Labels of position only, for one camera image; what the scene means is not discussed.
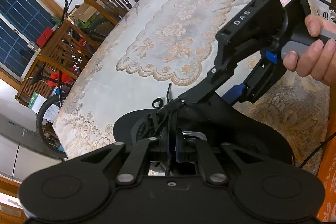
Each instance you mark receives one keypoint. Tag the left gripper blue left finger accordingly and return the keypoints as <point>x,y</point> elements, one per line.
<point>164,145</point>

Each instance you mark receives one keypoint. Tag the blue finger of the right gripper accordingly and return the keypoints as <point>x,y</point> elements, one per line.
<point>202,91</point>
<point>234,94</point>

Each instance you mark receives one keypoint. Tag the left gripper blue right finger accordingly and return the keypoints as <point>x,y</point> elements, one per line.
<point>179,147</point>

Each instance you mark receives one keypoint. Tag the black shoelace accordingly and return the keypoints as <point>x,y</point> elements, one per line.
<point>171,135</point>

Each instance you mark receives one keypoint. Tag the black sneaker with white swoosh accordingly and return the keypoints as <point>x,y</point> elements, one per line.
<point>217,120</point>

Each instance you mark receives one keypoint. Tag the person right hand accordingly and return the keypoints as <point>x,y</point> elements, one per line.
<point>318,60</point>

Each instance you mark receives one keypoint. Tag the orange printed bag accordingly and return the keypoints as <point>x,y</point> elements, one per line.
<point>326,174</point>

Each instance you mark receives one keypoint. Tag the black bicycle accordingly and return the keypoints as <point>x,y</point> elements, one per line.
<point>60,84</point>

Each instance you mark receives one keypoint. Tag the white green carton box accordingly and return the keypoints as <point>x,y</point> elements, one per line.
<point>36,102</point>

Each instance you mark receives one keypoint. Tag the brown wooden chair far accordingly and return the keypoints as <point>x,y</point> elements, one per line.
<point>67,49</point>

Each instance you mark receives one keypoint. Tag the cardboard box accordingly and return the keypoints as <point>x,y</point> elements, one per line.
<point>84,14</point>

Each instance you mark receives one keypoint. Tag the silver refrigerator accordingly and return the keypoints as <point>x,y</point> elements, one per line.
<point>22,152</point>

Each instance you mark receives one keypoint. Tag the red box on sill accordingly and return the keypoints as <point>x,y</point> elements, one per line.
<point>44,37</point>

